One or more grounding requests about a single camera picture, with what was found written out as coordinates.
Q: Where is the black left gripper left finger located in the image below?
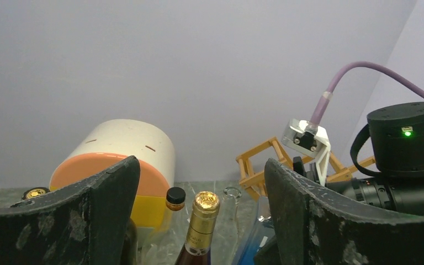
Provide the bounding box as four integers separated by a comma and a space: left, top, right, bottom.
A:
0, 156, 140, 264

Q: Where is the dark bottle gold foil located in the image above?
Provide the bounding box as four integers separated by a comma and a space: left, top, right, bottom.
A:
175, 191, 220, 265

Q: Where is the wooden wine rack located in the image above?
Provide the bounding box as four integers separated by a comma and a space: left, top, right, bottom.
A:
236, 137, 358, 201

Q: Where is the clear bottle black cap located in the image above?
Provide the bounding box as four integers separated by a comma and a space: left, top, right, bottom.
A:
22, 187, 50, 200

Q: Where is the blue labelled clear bottle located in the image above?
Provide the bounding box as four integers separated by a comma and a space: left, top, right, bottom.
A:
227, 195, 275, 265

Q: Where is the large clear glass bottle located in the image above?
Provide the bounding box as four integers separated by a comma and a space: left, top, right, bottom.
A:
140, 187, 188, 264

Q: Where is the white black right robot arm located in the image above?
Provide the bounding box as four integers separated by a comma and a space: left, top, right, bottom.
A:
253, 102, 424, 264

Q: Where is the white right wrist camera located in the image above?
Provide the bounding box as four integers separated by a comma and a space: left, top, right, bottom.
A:
281, 119, 331, 186

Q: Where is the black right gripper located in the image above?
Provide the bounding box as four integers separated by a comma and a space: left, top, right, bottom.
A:
253, 156, 320, 265

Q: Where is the white orange yellow bread box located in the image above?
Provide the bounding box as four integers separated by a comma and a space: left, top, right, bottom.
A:
49, 119, 176, 235

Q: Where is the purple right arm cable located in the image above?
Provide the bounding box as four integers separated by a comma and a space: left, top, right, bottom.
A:
309, 61, 424, 126

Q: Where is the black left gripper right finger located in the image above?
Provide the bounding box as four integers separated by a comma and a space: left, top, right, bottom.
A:
264, 159, 424, 264

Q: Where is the dark green wine bottle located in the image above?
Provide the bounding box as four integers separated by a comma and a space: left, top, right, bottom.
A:
119, 219, 138, 265

